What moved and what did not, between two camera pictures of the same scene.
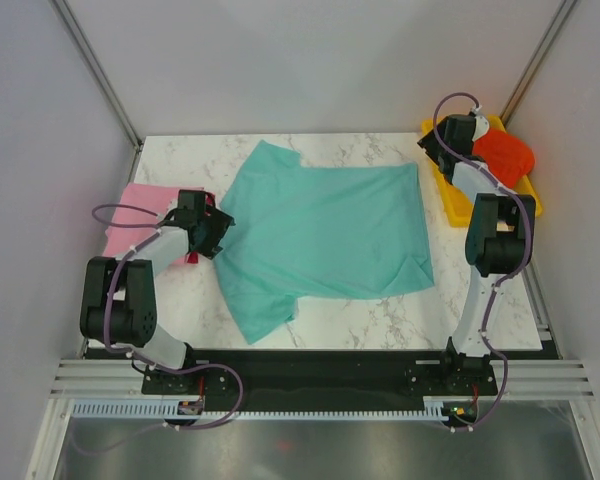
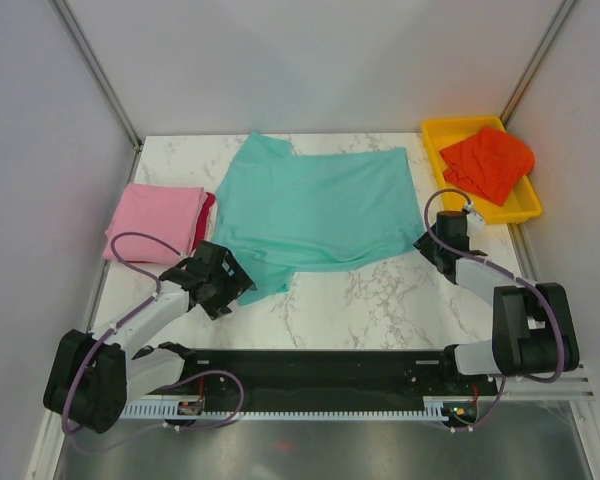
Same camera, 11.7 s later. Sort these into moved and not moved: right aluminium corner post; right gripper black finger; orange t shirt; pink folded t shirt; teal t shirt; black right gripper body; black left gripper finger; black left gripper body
Moved: black right gripper body; black left gripper finger; teal t shirt; black left gripper body; right gripper black finger
Not moved: right aluminium corner post; orange t shirt; pink folded t shirt
